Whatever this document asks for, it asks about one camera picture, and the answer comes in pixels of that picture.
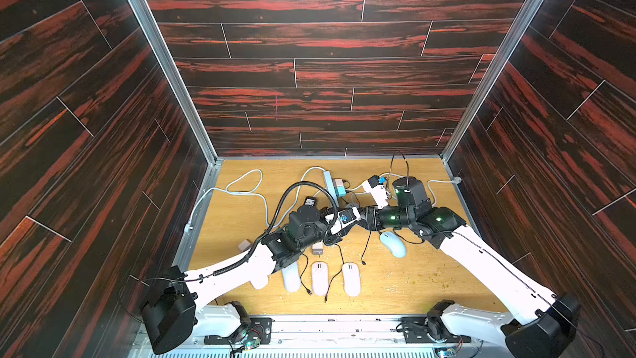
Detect aluminium frame post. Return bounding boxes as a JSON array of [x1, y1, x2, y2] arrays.
[[127, 0, 223, 269], [441, 0, 567, 304]]

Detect pink charger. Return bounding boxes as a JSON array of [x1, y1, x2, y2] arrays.
[[311, 242, 324, 256]]

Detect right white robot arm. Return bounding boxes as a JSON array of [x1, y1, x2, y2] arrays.
[[361, 176, 581, 357]]

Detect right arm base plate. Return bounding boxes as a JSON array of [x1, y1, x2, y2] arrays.
[[396, 300, 471, 344]]

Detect aluminium frame left post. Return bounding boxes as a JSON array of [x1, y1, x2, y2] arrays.
[[127, 0, 223, 269]]

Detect white wireless mouse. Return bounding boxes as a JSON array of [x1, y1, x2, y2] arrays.
[[250, 276, 269, 290]]

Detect black mouse cable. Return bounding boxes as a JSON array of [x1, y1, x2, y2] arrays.
[[359, 228, 374, 265], [324, 243, 346, 303], [297, 253, 313, 295]]

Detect aluminium frame right post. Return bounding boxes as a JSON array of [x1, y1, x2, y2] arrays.
[[441, 0, 567, 304]]

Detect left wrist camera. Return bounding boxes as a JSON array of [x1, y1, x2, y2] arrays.
[[331, 207, 361, 235]]

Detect grey blue mouse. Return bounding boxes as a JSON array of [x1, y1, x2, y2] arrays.
[[379, 231, 407, 259]]

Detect white power strip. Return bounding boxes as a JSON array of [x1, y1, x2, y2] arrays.
[[323, 170, 347, 201]]

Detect white cable left side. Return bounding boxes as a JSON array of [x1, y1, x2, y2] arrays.
[[185, 168, 279, 234]]

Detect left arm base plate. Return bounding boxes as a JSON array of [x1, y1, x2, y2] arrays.
[[220, 302, 273, 350]]

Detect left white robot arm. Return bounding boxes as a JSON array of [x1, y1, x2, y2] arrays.
[[139, 205, 355, 355]]

